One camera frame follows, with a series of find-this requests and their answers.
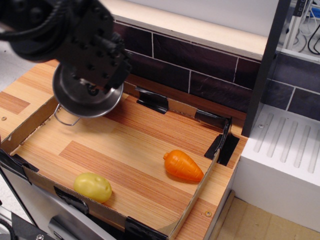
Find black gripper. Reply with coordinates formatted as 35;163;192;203
58;0;132;88

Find stainless steel pot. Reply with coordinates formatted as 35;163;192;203
52;63;124;119

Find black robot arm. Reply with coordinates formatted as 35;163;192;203
0;0;132;89

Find cardboard fence with black tape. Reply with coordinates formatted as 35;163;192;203
0;77;243;240

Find orange plastic carrot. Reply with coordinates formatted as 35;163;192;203
163;149;204;182

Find yellow plastic potato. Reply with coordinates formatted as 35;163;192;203
73;172;112;204

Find white ridged drainboard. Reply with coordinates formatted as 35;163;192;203
232;105;320;231

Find dark grey vertical post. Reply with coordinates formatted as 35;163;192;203
241;0;291;137

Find black cables behind shelf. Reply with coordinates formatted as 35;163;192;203
293;0;320;55

